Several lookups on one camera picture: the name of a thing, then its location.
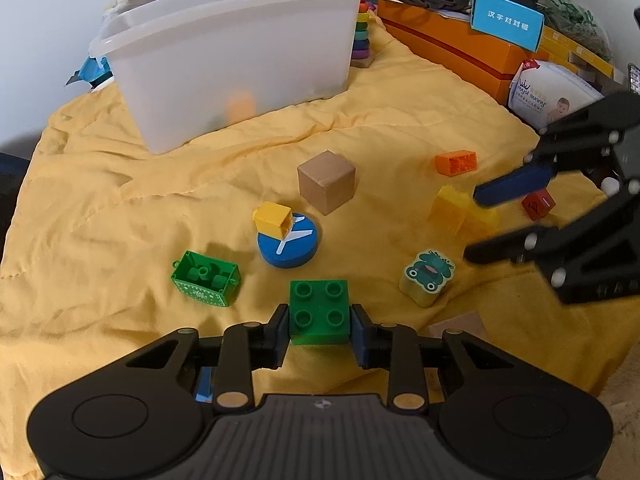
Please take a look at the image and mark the wooden cube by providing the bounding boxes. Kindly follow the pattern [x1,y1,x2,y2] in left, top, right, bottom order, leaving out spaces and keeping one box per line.
[297,149,357,216]
[427,311,489,342]

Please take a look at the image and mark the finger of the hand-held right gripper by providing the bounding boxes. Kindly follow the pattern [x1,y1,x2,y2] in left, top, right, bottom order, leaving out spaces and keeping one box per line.
[472,91,640,210]
[463,180,640,306]

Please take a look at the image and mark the yellow blanket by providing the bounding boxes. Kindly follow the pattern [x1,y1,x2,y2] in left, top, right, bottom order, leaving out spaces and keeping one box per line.
[0,10,632,480]

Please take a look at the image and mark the blue round airplane block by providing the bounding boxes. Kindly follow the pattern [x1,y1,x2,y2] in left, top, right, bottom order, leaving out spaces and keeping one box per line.
[257,213,320,270]

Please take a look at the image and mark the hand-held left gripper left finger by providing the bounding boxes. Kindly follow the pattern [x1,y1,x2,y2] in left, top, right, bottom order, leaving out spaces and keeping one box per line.
[125,304,292,413]

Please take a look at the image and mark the dark blue mesh chair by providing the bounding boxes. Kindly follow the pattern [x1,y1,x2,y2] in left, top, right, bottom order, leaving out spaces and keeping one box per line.
[0,151,32,242]

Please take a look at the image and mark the rainbow ring stacking toy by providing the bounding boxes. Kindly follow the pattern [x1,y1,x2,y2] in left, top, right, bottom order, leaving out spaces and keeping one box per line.
[351,0,376,69]

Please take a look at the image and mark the green studded brick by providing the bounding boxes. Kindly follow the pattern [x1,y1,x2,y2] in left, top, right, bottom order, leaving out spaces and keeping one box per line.
[288,279,351,346]

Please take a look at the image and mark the yellow box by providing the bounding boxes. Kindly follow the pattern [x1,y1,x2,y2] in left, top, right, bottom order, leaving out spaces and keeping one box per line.
[537,24,617,82]

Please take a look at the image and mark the blue card box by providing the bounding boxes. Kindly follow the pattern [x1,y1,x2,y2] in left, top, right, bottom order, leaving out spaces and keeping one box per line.
[469,0,546,53]

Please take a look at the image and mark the large yellow brick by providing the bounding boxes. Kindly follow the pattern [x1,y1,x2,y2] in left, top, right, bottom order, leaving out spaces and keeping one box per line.
[427,184,501,239]

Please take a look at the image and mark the white plastic storage bin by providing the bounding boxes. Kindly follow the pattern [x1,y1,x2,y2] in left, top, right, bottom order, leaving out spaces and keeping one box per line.
[89,0,376,156]

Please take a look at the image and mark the small red cube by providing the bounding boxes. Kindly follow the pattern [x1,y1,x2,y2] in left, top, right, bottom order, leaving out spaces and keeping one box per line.
[521,188,557,222]

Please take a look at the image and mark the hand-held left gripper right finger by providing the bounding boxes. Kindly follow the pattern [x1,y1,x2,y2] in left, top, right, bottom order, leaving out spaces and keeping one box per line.
[350,304,516,413]

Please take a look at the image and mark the small yellow brick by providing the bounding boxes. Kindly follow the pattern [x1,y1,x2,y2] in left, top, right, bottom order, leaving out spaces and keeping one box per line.
[252,201,295,240]

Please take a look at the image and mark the orange box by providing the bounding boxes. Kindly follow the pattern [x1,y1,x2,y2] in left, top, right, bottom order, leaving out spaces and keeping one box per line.
[377,0,542,107]

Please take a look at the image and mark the orange brick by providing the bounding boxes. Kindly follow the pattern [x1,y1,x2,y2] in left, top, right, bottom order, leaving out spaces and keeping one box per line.
[434,150,479,177]

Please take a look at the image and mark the frog printed block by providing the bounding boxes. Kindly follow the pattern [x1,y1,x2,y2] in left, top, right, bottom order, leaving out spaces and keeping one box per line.
[398,249,456,308]

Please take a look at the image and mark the cream fluffy rug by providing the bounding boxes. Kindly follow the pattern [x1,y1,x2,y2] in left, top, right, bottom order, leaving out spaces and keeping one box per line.
[596,349,640,480]

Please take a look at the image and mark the dark green tissue pack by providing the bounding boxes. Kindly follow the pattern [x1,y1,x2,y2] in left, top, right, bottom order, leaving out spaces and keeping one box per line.
[64,56,117,92]

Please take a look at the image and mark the bag of green pieces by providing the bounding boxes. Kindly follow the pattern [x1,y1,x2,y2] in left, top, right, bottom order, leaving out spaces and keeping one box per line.
[537,0,614,61]

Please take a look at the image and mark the white wet wipes pack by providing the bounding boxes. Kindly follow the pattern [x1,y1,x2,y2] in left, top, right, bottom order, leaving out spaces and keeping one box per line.
[508,58,606,134]

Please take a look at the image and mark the green printed hollow brick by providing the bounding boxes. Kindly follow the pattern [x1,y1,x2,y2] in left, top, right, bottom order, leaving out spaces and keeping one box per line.
[170,250,241,308]

